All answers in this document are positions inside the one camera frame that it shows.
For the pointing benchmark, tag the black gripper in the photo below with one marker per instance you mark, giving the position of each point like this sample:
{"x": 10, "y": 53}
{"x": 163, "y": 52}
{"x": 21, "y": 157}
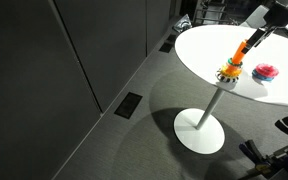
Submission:
{"x": 280, "y": 15}

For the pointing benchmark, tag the grey chair back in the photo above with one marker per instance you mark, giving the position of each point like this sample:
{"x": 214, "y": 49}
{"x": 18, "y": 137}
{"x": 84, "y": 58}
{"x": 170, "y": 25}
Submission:
{"x": 257, "y": 16}

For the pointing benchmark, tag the black white striped base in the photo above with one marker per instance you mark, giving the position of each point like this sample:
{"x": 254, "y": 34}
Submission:
{"x": 226, "y": 78}

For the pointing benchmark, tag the crumpled silver foil object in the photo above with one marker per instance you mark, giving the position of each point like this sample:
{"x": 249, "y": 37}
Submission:
{"x": 183, "y": 23}

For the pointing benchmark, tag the small black floor outlet cover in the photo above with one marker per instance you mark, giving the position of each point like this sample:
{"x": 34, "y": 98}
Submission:
{"x": 166, "y": 47}
{"x": 172, "y": 38}

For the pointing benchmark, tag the large black floor outlet cover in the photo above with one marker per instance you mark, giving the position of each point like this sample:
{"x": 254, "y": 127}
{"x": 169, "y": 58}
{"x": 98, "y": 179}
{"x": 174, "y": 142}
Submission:
{"x": 128, "y": 105}

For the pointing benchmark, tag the metal frame cart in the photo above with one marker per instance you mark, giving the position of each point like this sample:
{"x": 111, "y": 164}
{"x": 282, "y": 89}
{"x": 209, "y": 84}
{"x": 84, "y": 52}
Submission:
{"x": 214, "y": 11}

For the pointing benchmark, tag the white table pedestal with base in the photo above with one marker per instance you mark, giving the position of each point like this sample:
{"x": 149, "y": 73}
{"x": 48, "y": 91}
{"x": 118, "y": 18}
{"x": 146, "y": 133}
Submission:
{"x": 200, "y": 133}

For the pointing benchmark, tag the black camera stand hardware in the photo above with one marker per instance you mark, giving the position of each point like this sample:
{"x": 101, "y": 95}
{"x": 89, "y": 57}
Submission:
{"x": 284, "y": 163}

